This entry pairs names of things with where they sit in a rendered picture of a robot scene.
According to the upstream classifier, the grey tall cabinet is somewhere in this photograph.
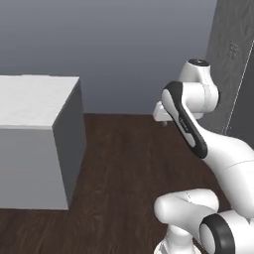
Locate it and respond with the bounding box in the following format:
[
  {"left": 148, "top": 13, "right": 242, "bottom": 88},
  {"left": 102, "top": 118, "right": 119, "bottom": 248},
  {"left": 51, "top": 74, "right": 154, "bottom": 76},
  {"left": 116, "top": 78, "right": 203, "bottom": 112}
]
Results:
[{"left": 197, "top": 0, "right": 254, "bottom": 141}]

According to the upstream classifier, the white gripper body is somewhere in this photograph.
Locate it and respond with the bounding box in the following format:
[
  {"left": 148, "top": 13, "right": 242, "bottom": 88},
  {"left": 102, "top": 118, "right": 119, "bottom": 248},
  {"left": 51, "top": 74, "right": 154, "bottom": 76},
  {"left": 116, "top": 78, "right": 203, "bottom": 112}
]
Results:
[{"left": 152, "top": 100, "right": 174, "bottom": 123}]

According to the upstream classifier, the grey kitchen island block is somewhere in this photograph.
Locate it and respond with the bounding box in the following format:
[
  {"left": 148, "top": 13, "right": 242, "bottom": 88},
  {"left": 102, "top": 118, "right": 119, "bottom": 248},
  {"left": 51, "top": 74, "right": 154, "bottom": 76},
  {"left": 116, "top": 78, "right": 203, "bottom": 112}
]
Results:
[{"left": 0, "top": 74, "right": 88, "bottom": 211}]

